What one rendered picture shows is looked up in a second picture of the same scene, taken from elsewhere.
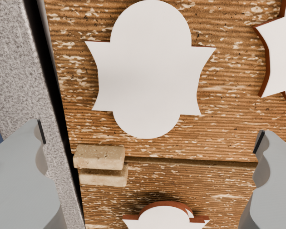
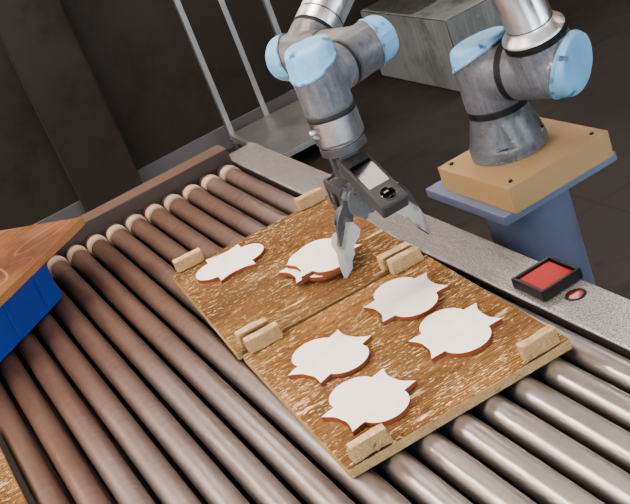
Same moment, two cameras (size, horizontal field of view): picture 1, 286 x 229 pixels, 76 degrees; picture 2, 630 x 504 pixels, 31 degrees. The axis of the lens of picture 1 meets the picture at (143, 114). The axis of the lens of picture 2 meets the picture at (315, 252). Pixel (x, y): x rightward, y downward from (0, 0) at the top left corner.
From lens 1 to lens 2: 1.63 m
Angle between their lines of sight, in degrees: 39
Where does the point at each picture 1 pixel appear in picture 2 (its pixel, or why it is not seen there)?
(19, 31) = (494, 278)
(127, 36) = (428, 298)
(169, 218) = (329, 263)
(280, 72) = (340, 337)
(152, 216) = not seen: hidden behind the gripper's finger
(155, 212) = not seen: hidden behind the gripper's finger
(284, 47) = (349, 341)
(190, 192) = (324, 289)
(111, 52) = (432, 290)
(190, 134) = (358, 303)
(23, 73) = (483, 268)
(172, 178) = (346, 285)
